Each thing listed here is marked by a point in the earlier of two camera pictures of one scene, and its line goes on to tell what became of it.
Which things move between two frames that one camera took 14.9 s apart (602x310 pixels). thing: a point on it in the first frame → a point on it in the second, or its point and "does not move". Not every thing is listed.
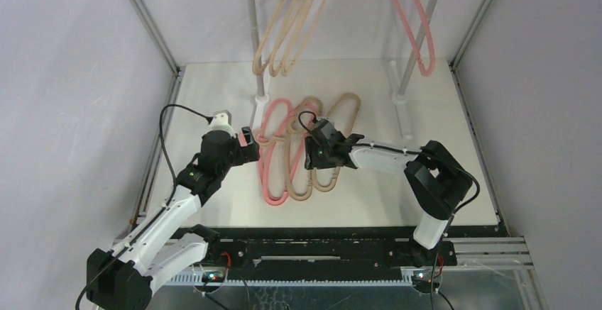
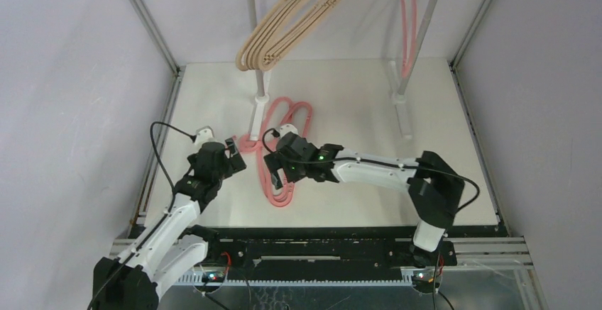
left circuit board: [214, 276] does not move
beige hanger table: [336, 102] → [307, 1]
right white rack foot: [399, 100] does not move
